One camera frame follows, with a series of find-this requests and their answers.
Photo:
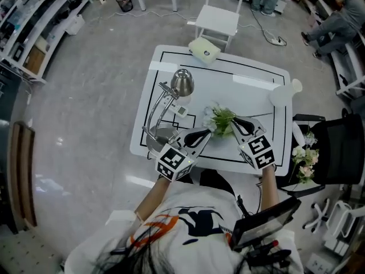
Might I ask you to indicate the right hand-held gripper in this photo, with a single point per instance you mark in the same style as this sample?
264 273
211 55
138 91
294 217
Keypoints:
258 153

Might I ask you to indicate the black chest tablet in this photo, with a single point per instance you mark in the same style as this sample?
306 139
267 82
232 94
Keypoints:
262 224

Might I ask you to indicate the person's black trousers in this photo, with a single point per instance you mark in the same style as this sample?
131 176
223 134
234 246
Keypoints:
211 181

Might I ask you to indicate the pink white flower bouquet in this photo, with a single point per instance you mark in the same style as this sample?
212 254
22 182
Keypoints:
306 161

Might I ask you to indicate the black mesh office chair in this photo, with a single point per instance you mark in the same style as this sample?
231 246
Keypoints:
336 147

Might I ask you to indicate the low white cabinet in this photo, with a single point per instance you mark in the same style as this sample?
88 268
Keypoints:
280 5

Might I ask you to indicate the white swivel chair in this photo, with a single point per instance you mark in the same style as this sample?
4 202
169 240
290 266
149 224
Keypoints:
339 210

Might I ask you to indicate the person's white printed shirt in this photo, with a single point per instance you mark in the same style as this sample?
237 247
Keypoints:
194 198

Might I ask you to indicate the white foam sleeve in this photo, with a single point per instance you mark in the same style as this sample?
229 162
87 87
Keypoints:
298 133

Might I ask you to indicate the person's right forearm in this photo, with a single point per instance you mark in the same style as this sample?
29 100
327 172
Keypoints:
269 190

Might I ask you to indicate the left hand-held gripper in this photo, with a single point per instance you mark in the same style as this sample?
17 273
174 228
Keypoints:
172 161

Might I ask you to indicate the open white metal shelving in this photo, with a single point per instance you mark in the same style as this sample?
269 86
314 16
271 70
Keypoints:
345 64

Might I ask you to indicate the cluttered white shelving unit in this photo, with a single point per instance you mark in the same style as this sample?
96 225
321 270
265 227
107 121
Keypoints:
34 24

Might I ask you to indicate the black mesh waste bin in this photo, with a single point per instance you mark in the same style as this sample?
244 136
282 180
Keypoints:
124 4

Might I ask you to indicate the pale blue flower bunch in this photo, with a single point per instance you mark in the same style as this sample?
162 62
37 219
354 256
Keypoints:
310 138

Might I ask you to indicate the small white timer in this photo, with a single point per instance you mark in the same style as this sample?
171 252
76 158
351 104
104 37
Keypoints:
181 111

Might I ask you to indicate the brown wooden bench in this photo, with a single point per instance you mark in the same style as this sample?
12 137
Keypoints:
24 175

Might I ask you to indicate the pale blue green flowers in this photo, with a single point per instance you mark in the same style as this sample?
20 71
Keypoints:
223 118

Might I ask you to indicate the white wooden chair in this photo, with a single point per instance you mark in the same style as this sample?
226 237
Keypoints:
218 19

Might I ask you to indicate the white table with black lines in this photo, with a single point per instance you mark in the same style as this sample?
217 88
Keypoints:
222 93

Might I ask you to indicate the person's left forearm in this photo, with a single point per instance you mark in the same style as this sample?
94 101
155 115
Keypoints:
152 201

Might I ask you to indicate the white vase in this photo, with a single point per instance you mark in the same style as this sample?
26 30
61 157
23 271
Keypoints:
280 96

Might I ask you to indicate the silver desk lamp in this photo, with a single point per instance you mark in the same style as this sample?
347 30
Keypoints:
182 81

